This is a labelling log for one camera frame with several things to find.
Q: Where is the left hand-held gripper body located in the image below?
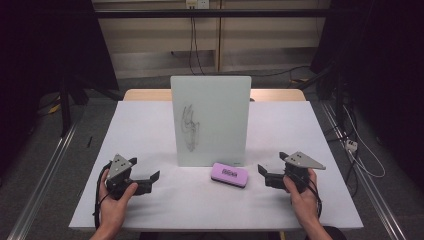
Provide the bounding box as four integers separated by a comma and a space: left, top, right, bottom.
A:
105, 153, 154, 201

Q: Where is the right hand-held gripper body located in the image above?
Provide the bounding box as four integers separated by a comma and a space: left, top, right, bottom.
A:
265, 151, 327, 195

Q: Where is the purple whiteboard eraser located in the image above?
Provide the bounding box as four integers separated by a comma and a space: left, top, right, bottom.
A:
210, 162, 249, 189

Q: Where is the person's right hand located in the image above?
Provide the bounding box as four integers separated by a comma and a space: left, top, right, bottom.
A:
282, 167, 321, 228

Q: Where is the person's left hand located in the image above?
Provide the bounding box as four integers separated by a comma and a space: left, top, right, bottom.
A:
98, 168, 139, 232

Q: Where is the white table cover sheet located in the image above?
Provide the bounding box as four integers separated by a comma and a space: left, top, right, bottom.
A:
68, 100, 365, 232

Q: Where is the white power strip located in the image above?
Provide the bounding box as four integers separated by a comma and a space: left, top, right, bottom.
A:
344, 138, 359, 153

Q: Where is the frosted glass whiteboard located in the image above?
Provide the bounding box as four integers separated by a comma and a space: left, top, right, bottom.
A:
170, 75, 253, 168

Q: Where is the person's dark clothing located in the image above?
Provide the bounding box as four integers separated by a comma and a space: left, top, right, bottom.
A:
138, 225, 348, 240

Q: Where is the black metal stand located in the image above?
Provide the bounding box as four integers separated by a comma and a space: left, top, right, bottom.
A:
57, 74, 88, 138

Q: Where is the yellow floor tape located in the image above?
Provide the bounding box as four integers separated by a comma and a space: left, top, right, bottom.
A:
47, 102, 63, 115

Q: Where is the black curtain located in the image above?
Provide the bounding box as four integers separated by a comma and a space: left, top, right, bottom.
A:
309, 0, 424, 193
0, 0, 120, 178

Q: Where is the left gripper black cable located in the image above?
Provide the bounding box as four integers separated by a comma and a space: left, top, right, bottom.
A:
92, 161, 113, 230

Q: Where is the aluminium floor rail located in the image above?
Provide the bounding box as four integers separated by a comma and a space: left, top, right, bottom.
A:
6, 111, 84, 240
320, 100, 408, 240

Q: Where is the white cable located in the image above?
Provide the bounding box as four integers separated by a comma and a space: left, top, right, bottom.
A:
342, 104, 387, 179

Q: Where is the black hanging wall cable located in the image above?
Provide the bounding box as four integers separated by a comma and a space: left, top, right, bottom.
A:
187, 16, 206, 76

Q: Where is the black horizontal frame bar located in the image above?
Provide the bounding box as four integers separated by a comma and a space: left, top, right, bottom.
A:
94, 8, 332, 19

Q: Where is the white wall socket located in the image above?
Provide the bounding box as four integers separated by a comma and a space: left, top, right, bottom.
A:
185, 0, 211, 10

